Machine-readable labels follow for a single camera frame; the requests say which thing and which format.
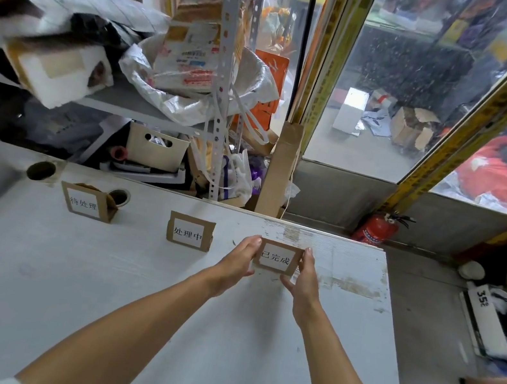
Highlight orange paper bag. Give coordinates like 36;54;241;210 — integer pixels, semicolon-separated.
231;46;292;134

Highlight pink roll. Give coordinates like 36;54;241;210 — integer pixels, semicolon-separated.
107;143;130;163

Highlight open cardboard box outdoors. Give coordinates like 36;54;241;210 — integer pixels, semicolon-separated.
385;103;442;155

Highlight grey flat tray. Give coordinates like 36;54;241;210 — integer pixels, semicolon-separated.
98;152;188;190

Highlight white woven sack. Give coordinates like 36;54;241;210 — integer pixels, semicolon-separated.
110;25;288;142

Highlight white round object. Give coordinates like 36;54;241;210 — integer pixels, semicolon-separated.
456;257;488;283

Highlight person's left hand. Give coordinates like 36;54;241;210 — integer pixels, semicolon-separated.
199;226;265;306

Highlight white tote bag blue trim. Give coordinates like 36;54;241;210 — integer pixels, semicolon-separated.
215;145;261;207

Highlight white foam box yellow tape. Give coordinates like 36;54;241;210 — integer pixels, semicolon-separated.
0;28;121;119

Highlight black white shoe box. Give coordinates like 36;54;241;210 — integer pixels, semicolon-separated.
450;280;507;362

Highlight beige storage basket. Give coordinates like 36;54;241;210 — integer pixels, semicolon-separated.
122;121;192;176

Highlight brown cardboard sign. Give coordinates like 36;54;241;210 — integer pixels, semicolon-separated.
164;210;218;254
55;179;123;226
252;236;306;278

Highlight black plastic bag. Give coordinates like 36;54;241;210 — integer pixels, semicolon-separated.
67;10;140;52

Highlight person's left forearm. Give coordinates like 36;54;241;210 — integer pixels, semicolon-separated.
13;248;222;384

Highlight orange white wrapped bundle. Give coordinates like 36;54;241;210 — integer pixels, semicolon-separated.
148;0;257;105

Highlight tall narrow cardboard piece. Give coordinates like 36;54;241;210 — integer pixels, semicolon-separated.
253;117;306;221

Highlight white box outdoors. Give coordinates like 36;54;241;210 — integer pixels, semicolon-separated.
331;85;371;138

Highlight person's right hand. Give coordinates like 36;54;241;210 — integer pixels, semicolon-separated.
270;243;335;335

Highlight glass storefront with taped frame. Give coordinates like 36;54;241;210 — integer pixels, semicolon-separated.
119;0;507;244

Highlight red fire extinguisher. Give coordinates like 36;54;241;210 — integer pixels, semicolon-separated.
350;205;417;253

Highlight dark grey plastic mailer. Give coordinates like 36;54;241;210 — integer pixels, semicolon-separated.
11;94;117;169

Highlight grey metal shelf rack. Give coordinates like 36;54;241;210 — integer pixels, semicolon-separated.
0;0;268;206

